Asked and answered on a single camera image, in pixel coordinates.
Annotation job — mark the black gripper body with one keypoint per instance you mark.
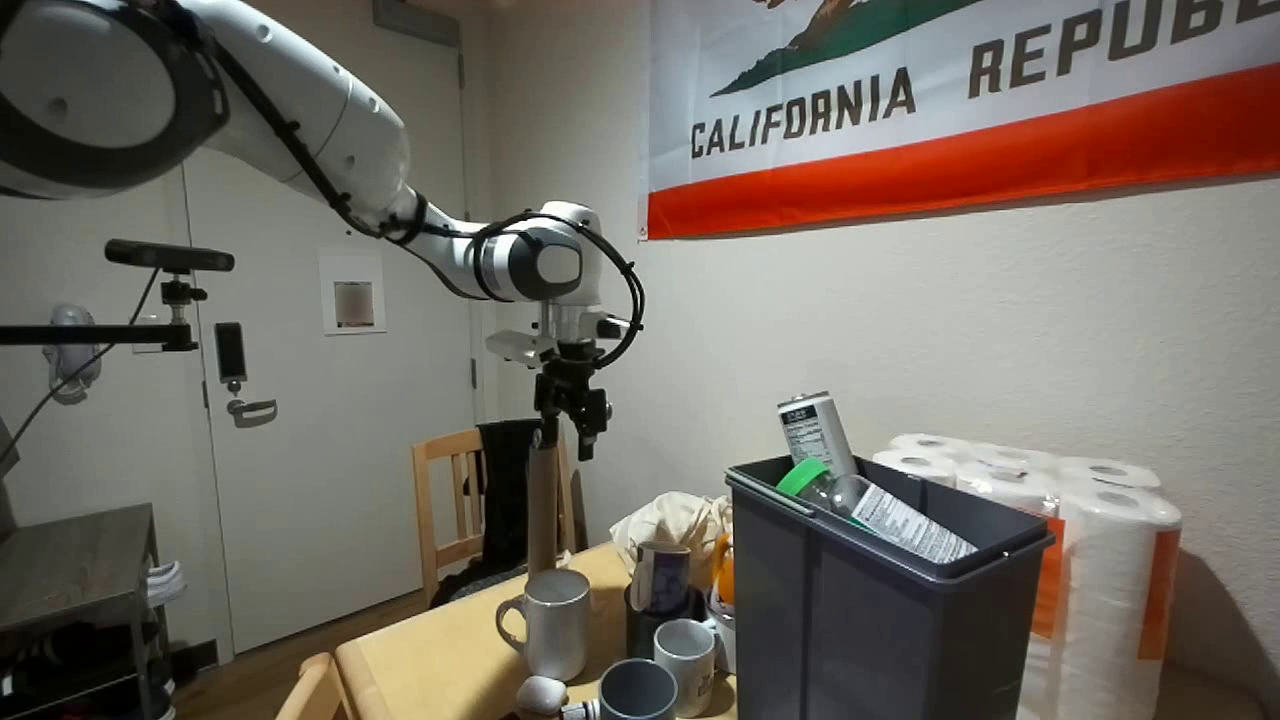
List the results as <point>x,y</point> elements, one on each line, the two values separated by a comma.
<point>568,385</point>

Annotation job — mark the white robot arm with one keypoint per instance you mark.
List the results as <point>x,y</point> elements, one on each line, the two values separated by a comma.
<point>304,122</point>

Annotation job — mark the white box in bin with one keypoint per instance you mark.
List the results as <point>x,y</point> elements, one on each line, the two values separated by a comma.
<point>906,527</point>

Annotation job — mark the grey plastic bin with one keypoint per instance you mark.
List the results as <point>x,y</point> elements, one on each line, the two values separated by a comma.
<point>865,625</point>

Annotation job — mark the black jacket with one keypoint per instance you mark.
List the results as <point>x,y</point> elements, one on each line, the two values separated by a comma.
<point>504,504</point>

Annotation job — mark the beige cloth bag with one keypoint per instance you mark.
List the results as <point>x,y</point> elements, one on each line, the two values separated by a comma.
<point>675,523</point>

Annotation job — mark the light wooden slatted chair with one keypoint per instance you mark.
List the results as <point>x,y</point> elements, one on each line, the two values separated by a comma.
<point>443,504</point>

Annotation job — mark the large plain white mug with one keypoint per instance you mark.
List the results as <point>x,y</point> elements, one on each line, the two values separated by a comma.
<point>552,625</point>

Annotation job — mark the orange cup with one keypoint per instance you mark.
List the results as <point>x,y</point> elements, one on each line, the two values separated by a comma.
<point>727,573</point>

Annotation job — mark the white door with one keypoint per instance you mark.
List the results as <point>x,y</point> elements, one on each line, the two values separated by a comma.
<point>332,453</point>

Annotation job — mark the small framed picture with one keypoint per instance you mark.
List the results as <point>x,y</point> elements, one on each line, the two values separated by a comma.
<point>353,299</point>

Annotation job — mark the small grey cup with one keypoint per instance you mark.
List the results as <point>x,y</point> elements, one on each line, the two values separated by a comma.
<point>687,660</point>

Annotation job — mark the white earbud case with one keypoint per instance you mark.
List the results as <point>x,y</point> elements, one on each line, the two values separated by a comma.
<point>540,694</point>

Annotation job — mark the dark blue paper cup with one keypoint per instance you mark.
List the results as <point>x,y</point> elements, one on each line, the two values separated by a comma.
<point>637,694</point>

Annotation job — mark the black door device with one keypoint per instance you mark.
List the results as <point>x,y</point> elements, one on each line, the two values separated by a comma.
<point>229,353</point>

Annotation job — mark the brown wooden chair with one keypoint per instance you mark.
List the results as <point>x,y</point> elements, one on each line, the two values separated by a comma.
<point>315,684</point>

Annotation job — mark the California Republic flag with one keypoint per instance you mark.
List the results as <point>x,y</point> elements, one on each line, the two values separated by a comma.
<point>963,122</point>

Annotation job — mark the orange toilet paper pack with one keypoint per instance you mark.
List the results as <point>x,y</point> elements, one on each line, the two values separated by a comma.
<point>1106,584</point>

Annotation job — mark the black camera on stand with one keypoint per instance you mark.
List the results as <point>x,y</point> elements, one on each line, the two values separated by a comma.
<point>166,259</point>

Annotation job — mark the white wall dispenser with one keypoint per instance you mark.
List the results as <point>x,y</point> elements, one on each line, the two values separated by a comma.
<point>71,353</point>

